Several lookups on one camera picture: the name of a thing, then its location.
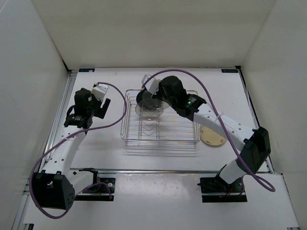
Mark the clear glass plate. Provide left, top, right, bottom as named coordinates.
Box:
left=141, top=92, right=163, bottom=110
left=135, top=103, right=164, bottom=121

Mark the black round plate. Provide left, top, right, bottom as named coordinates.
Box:
left=136, top=90, right=150, bottom=105

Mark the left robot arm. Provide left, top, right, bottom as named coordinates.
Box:
left=32, top=84, right=110, bottom=210

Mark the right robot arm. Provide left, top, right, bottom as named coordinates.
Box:
left=149, top=76, right=275, bottom=192

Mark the beige ceramic plate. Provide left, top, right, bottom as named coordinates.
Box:
left=199, top=126, right=226, bottom=147

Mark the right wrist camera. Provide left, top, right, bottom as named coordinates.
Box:
left=141, top=74, right=160, bottom=95

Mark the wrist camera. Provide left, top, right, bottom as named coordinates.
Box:
left=91, top=82, right=108, bottom=102
left=141, top=74, right=160, bottom=95

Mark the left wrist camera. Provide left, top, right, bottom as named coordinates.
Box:
left=91, top=82, right=108, bottom=102

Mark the chrome wire dish rack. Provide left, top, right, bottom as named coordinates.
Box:
left=120, top=89, right=200, bottom=144

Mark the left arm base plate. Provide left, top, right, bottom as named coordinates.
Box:
left=75, top=174, right=116, bottom=202

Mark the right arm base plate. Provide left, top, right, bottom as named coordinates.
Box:
left=197, top=177, right=248, bottom=203

